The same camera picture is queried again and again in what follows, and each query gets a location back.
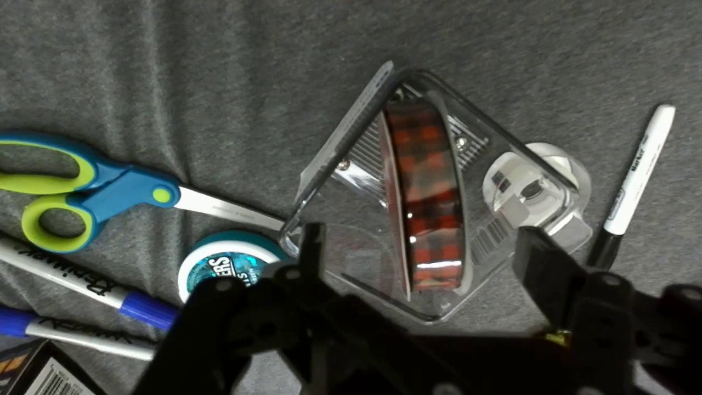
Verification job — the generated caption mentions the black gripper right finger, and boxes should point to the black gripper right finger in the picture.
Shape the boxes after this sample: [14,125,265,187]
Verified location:
[513,225,702,395]

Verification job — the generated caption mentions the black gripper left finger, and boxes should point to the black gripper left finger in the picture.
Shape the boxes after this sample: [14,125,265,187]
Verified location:
[134,223,333,395]

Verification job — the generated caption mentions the orange plaid ribbon spool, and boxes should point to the orange plaid ribbon spool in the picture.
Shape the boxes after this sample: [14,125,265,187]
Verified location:
[383,98,464,291]

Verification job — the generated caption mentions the black glove box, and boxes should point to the black glove box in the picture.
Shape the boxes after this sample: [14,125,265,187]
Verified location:
[0,339,105,395]

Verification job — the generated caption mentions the clear plastic case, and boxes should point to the clear plastic case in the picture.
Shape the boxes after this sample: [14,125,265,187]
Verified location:
[280,61,592,324]

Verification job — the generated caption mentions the blue cap marker upper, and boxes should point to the blue cap marker upper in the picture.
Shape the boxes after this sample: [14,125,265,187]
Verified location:
[0,236,177,331]

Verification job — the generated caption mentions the blue cap marker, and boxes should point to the blue cap marker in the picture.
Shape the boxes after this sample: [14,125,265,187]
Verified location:
[0,236,177,331]
[0,306,155,361]

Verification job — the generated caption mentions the teal ribbon spool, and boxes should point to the teal ribbon spool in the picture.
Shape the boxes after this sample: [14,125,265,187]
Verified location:
[176,231,290,303]

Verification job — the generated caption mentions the small clear tape dispenser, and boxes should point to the small clear tape dispenser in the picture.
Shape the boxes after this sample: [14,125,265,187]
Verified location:
[483,142,592,253]

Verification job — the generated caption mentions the green blue scissors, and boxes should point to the green blue scissors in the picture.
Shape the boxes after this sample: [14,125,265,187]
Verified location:
[0,131,282,253]

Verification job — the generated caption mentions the blue cap marker lower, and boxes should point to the blue cap marker lower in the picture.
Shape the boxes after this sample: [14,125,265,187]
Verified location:
[0,306,155,361]

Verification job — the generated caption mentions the black white marker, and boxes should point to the black white marker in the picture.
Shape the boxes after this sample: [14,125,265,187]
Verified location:
[588,103,675,269]

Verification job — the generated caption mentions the grey table cloth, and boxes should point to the grey table cloth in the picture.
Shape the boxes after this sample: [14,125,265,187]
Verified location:
[0,0,702,291]

